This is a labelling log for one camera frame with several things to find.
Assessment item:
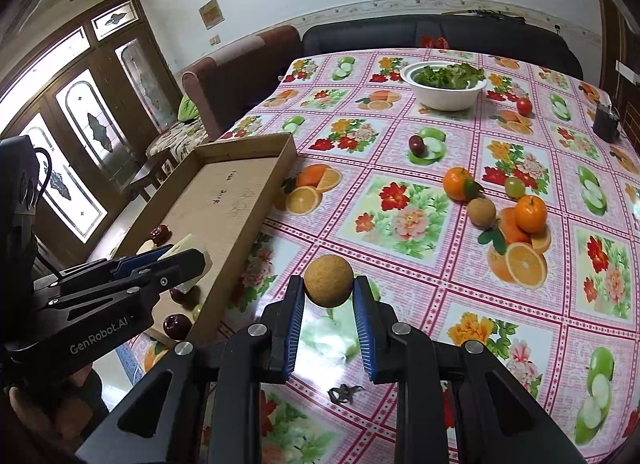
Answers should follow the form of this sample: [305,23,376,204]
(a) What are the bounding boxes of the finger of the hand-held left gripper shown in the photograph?
[57,245,173,285]
[47,249,211,317]

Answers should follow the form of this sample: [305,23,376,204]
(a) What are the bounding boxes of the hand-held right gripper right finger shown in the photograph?
[352,275,588,464]

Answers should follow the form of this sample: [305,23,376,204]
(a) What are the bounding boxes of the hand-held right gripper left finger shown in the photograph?
[75,277,306,464]

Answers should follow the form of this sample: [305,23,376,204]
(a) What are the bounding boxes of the tan round fruit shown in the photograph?
[304,254,354,307]

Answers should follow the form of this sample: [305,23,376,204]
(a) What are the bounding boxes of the shallow cardboard box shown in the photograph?
[102,133,298,345]

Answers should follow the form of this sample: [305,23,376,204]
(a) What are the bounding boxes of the golden brown kiwi fruit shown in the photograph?
[467,197,497,227]

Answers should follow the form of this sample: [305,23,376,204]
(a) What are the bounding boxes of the mandarin orange with leaf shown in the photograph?
[443,167,482,201]

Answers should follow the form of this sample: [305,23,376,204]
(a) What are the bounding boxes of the large orange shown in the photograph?
[515,195,549,234]

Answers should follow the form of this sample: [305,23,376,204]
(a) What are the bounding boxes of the dried brown stem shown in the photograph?
[327,384,365,405]

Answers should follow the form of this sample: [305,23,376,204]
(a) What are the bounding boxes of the dark wooden stool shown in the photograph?
[129,149,176,200]

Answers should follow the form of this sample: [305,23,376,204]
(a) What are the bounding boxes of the floral seat cushion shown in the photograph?
[145,119,211,160]

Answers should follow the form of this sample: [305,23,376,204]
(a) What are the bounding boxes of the green pillow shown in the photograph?
[179,94,201,122]

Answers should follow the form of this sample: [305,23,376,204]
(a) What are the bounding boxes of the wooden glazed door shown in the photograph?
[0,0,183,265]

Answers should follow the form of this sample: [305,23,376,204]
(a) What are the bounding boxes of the brown armchair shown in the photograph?
[181,25,303,142]

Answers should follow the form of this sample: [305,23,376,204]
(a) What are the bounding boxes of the white bowl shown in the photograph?
[400,62,487,111]

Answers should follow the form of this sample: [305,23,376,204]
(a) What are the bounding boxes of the green lettuce leaves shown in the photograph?
[416,63,485,89]

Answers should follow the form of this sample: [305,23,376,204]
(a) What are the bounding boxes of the black sofa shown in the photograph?
[302,14,583,80]

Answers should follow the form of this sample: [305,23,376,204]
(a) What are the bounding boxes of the black metal pot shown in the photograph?
[592,103,621,142]

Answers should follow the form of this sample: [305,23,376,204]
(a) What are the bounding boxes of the wooden cabinet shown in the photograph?
[597,0,640,110]

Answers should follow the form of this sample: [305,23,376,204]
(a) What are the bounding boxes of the small wall calendar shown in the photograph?
[200,0,223,29]

